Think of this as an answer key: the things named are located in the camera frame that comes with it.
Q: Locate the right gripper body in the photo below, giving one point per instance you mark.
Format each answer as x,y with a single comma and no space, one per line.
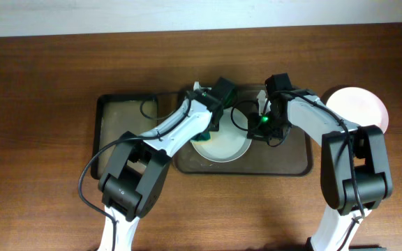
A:
267,127

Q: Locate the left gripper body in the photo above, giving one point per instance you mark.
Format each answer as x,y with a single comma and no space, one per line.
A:
216,127

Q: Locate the light grey plate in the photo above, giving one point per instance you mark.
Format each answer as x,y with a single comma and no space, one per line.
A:
229,143

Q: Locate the green yellow sponge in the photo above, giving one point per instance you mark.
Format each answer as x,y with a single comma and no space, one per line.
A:
201,137

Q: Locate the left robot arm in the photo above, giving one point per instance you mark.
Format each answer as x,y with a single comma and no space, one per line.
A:
136,170

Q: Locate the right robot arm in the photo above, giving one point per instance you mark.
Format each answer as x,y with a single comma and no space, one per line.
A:
354,175

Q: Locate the large brown serving tray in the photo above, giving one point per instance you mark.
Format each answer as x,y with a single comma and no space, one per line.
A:
292,158

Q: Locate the black water tray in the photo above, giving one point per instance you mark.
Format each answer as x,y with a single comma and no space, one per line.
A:
119,113

